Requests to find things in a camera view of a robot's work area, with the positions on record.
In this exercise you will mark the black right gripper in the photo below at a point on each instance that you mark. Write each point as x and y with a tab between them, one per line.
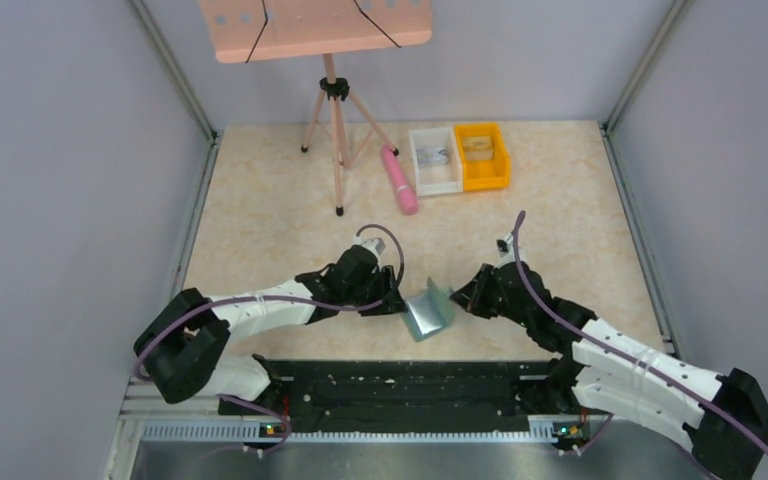
480	292

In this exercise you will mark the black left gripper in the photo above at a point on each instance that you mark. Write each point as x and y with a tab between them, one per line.
389	288

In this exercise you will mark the green card holder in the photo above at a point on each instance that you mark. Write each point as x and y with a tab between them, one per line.
429	312

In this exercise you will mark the silver credit card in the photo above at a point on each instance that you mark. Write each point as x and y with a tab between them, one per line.
431	156

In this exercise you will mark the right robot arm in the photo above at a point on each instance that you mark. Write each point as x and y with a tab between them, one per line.
721	420

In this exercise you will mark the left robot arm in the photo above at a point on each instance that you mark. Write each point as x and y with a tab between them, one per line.
185	352

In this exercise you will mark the tan card in yellow bin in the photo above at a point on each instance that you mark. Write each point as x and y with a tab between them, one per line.
478	148

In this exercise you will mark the pink cylindrical tube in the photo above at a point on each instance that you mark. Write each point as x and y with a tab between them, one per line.
404	194

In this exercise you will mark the yellow plastic bin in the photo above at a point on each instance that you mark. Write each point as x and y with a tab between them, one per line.
485	161

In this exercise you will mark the white plastic bin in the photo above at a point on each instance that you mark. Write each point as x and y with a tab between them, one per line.
438	180

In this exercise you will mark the pink music stand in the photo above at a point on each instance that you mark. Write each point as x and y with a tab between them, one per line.
242	32

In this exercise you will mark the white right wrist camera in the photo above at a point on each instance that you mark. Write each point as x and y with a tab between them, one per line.
508	249

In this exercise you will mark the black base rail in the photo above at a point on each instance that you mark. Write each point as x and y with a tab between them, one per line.
420	397

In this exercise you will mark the aluminium frame profile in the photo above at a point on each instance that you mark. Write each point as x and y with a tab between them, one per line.
198	420

